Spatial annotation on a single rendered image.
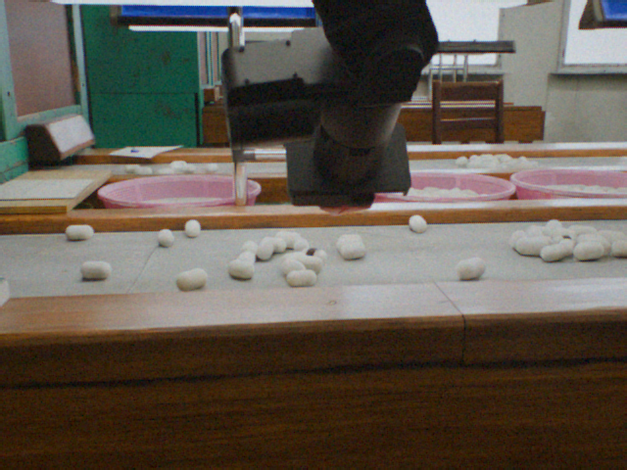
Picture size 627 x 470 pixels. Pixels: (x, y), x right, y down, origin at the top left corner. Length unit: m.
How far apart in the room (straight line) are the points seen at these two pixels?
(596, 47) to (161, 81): 4.13
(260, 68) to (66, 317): 0.27
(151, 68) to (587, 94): 4.15
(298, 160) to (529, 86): 5.72
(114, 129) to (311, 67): 3.13
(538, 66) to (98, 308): 5.82
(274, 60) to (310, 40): 0.03
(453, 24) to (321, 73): 5.58
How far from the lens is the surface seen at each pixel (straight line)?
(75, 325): 0.56
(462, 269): 0.72
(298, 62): 0.43
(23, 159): 1.33
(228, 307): 0.57
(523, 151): 1.75
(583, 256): 0.84
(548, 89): 6.28
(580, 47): 6.37
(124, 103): 3.52
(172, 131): 3.48
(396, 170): 0.54
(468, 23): 6.03
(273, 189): 1.25
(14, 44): 1.39
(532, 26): 6.22
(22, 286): 0.76
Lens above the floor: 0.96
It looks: 15 degrees down
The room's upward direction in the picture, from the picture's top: straight up
